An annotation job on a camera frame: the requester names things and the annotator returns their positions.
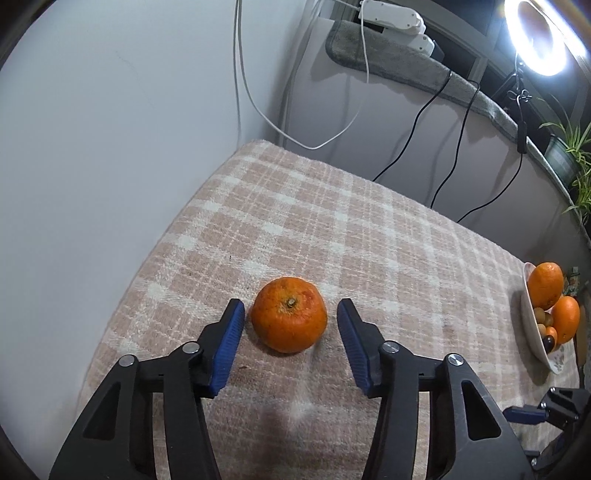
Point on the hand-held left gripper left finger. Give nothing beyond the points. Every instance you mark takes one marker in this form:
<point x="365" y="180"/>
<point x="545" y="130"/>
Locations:
<point x="226" y="350"/>

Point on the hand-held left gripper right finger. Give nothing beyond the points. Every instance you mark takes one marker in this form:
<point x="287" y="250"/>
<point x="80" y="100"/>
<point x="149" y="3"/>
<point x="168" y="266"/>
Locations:
<point x="353" y="350"/>

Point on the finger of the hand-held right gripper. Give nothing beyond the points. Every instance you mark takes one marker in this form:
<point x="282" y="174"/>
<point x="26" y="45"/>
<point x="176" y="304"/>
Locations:
<point x="545" y="460"/>
<point x="526" y="414"/>

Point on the small mandarin with stem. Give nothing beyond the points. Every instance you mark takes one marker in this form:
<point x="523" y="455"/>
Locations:
<point x="288" y="321"/>

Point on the white floral plate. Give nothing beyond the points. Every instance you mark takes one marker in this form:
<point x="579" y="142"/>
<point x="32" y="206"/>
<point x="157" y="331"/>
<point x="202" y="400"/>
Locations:
<point x="531" y="344"/>

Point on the large oval orange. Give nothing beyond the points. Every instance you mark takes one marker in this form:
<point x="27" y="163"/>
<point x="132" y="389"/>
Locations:
<point x="565" y="318"/>

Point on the large round orange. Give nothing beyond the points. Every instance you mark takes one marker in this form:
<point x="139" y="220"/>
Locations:
<point x="546" y="285"/>

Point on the small dark round fruit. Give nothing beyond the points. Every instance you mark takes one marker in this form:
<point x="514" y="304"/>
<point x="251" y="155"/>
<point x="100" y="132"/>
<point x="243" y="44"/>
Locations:
<point x="548" y="343"/>

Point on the beige checked blanket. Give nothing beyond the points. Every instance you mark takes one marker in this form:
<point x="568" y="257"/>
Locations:
<point x="346" y="230"/>

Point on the potted spider plant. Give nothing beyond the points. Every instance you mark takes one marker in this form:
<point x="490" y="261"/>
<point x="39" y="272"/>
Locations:
<point x="561" y="157"/>

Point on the black power adapter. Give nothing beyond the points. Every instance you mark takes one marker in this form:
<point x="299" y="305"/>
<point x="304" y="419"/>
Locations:
<point x="438" y="50"/>

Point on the white power strip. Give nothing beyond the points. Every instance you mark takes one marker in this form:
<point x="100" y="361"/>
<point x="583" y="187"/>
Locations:
<point x="392" y="16"/>

